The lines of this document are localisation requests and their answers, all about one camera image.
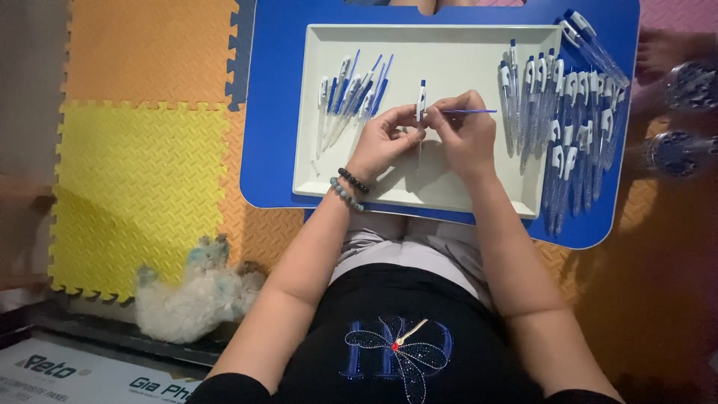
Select pink foam floor mat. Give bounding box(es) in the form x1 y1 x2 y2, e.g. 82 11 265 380
639 0 718 36

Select orange foam floor mat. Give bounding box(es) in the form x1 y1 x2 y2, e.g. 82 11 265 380
532 112 718 396
215 107 307 277
63 0 242 111

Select person's black embroidered shirt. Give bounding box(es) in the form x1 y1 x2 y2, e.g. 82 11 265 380
187 263 625 404

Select person's left hand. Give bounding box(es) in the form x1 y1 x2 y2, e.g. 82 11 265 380
347 104 427 184

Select white fluffy dog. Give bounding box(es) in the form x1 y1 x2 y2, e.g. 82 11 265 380
134 234 268 345

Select blue foam mat piece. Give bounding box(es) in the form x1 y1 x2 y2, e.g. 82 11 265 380
225 0 258 112

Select person's grey shorts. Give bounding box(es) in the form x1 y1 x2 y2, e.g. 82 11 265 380
330 215 495 310

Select heap of loose pen parts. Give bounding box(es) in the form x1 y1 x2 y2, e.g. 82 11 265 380
315 49 395 161

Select grey-green bead bracelet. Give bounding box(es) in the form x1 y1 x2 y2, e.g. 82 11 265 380
329 176 366 213

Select white blue pen barrel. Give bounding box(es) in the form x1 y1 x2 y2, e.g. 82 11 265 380
414 79 427 175

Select black bead bracelet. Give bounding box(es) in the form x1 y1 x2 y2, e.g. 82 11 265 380
337 166 371 196

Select person's right hand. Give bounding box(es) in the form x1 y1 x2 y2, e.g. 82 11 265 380
424 90 498 180

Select white rectangular tray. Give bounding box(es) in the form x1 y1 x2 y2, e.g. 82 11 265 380
292 24 563 220

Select pile of assembled ballpoint pens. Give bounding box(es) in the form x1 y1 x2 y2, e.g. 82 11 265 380
497 38 632 237

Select white printed panel board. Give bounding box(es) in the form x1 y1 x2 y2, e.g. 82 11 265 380
0 330 206 404

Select blue lap table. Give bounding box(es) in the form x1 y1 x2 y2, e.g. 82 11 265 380
239 0 642 251

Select round bundle of pens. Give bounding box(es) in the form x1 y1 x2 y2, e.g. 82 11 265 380
644 129 718 180
663 58 718 114

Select yellow foam floor mat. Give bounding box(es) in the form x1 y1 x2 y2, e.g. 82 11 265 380
47 100 231 304

